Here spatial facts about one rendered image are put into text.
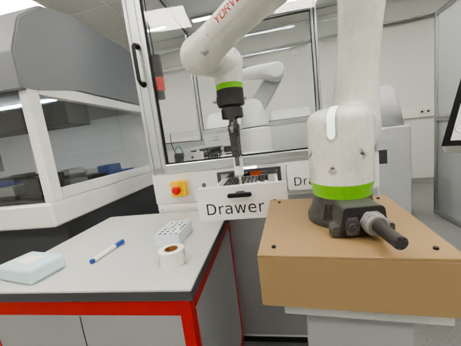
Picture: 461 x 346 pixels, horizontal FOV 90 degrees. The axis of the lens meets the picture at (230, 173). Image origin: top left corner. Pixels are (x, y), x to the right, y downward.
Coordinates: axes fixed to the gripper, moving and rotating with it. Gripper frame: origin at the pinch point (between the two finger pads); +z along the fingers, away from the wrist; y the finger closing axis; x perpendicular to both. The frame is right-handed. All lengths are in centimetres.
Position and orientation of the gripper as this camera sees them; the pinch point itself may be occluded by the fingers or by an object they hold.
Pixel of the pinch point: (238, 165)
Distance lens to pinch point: 82.8
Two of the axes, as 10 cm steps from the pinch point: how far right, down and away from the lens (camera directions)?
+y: -1.5, 1.5, -9.8
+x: 9.8, -1.0, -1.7
